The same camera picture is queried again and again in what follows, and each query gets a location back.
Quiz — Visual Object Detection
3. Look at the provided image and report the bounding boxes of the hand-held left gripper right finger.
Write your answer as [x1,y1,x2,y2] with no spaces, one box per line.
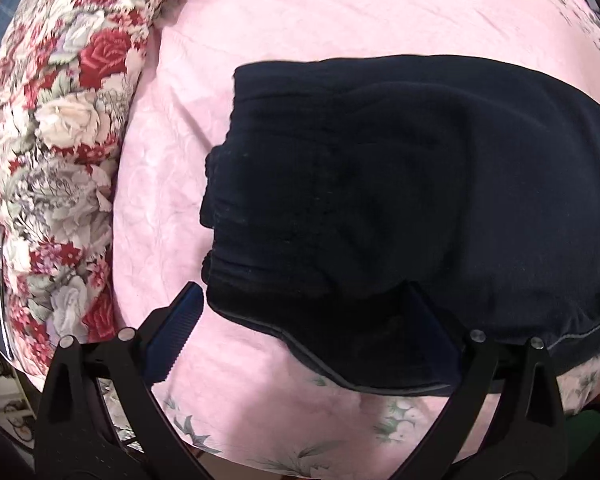
[395,282,568,480]

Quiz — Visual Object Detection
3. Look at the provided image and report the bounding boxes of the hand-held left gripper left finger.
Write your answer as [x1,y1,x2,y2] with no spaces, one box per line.
[34,282,216,480]

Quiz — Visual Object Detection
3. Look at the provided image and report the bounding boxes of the navy shorts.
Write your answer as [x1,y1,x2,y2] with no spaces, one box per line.
[200,52,600,397]

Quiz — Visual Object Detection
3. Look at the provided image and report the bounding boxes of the red floral quilt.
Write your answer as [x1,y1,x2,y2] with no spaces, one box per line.
[0,0,192,456]

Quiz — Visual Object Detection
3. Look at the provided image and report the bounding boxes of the pink floral bed sheet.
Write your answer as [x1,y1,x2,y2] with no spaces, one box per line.
[111,0,600,477]

